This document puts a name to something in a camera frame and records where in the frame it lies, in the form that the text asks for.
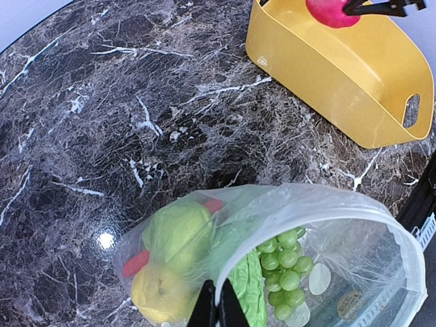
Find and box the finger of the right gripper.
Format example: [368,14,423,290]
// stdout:
[343,0,426,17]

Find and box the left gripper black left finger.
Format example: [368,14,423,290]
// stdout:
[187,280,217,327]

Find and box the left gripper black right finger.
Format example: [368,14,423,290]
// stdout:
[217,279,249,327]

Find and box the red apple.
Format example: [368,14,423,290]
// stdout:
[305,0,360,29]

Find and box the green bitter cucumber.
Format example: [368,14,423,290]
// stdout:
[228,249,267,327]

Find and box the yellow lemon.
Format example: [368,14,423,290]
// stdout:
[131,263,200,325]

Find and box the green grape bunch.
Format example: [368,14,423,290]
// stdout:
[256,227,314,321]

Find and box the green pear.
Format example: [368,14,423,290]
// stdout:
[142,201,213,274]

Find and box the red carrot with leaves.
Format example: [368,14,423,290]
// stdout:
[122,199,260,279]

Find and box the polka dot zip bag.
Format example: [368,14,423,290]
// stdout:
[112,183,427,326]

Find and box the yellow plastic basket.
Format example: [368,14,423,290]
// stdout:
[246,1,435,149]

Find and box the black front rail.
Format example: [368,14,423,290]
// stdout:
[396,153,435,232]

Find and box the white slotted cable duct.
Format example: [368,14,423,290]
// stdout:
[411,212,436,251]

